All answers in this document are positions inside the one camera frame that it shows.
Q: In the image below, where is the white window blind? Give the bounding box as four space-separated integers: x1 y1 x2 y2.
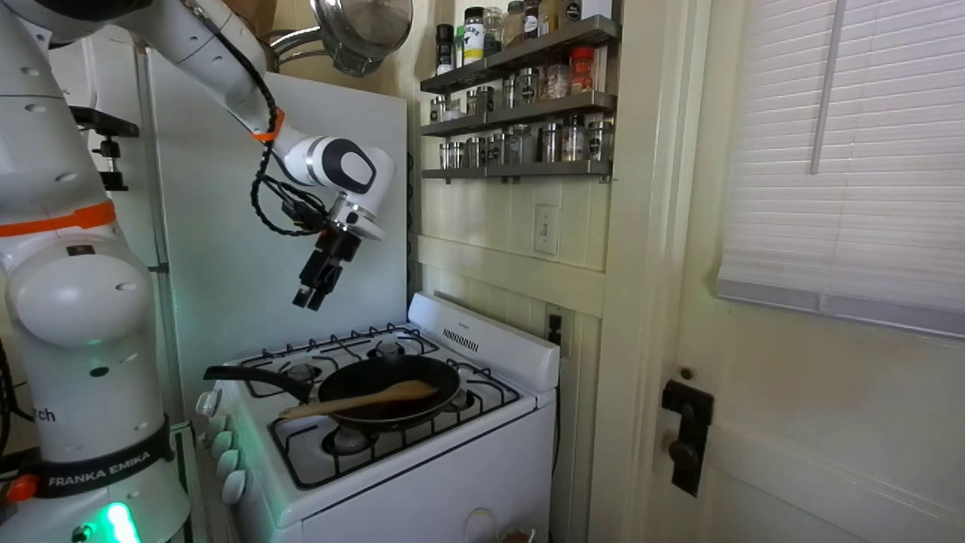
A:
715 0 965 344

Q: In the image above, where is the large white label spice jar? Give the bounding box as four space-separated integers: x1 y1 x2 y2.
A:
461 7 489 69

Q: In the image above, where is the stainless steel spice shelf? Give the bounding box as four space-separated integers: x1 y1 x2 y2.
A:
420 91 618 140
420 11 621 98
420 161 615 185

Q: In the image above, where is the wooden spatula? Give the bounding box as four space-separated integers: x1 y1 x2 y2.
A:
279 378 439 427

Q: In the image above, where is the stainless steel pot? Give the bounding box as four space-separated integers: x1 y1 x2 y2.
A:
266 0 415 81

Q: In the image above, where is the white door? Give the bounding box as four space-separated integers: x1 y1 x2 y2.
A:
642 0 965 543

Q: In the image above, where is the white wall switch plate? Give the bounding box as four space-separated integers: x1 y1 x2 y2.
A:
530 200 561 260

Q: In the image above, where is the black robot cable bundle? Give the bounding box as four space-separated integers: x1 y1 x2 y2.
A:
234 55 341 242

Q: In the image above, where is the white refrigerator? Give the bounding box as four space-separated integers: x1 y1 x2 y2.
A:
49 38 414 405

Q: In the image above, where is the red spice jar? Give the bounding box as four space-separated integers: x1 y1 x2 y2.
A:
567 46 598 99

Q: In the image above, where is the black stove grate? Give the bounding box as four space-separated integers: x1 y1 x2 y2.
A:
266 361 529 496
227 322 446 390

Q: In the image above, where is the white blind wand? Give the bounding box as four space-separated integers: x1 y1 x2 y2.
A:
808 0 849 152

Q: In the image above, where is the orange cable strap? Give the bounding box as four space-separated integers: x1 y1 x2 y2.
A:
249 107 290 147

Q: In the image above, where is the dark glass spice jar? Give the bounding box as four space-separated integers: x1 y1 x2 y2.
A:
434 24 459 78

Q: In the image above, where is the black clamp mount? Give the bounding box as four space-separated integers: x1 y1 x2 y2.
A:
67 104 145 195

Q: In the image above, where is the white gas stove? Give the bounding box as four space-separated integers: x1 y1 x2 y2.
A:
194 289 563 543

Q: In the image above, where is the brown cardboard box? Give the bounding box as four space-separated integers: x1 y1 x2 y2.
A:
219 0 316 43

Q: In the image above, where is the black door latch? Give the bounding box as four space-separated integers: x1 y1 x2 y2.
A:
657 378 719 501

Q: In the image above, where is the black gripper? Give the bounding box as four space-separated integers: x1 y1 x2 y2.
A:
292 228 361 313

